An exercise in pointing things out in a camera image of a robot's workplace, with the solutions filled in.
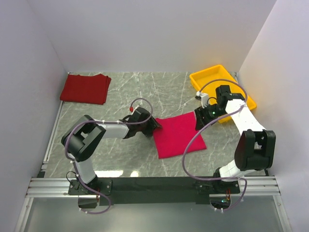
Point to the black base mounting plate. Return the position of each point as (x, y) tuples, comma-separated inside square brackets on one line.
[(131, 190)]

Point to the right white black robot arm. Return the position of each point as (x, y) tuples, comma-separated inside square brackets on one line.
[(255, 149)]

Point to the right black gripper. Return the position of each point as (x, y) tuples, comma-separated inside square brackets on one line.
[(200, 113)]

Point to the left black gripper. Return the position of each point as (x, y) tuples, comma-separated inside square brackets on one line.
[(152, 124)]

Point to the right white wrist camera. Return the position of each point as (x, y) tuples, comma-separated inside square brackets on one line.
[(203, 98)]

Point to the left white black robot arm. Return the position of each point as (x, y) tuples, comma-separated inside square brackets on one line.
[(84, 136)]

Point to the yellow plastic tray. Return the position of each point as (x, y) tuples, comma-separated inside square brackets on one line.
[(217, 82)]

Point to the pink t-shirt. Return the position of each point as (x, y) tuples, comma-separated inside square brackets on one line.
[(175, 134)]

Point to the aluminium frame rail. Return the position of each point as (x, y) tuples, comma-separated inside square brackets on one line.
[(262, 186)]

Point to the folded dark red t-shirt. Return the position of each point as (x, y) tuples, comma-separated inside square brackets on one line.
[(86, 89)]

